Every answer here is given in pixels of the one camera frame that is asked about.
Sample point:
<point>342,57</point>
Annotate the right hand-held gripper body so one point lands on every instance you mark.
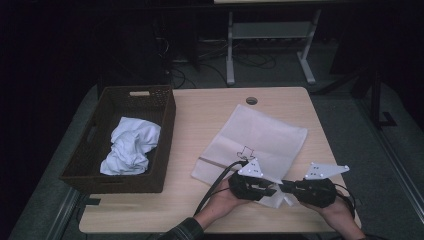
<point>315,193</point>

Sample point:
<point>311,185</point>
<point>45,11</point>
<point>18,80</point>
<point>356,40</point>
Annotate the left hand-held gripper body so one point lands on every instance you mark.
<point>245,186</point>

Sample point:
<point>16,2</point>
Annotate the white garment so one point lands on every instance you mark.
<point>131,146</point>

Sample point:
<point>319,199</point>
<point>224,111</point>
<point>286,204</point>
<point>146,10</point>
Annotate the brown woven basket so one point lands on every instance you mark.
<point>83,160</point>

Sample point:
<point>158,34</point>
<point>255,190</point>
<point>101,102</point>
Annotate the person's right hand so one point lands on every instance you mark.
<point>333,213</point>

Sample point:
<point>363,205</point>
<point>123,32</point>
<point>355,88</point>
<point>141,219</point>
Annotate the person's left hand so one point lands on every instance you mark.
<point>223,203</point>

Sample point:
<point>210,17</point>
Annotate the black metal stand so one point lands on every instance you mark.
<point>376,100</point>

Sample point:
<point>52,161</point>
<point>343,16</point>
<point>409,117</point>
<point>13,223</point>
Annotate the dark tape strip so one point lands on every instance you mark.
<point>92,201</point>

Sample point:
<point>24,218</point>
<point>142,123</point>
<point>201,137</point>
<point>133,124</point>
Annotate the aluminium frame rail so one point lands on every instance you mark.
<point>396,166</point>
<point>63,213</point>

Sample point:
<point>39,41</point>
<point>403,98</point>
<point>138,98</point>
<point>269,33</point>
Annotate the white metal desk frame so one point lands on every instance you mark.
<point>271,31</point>

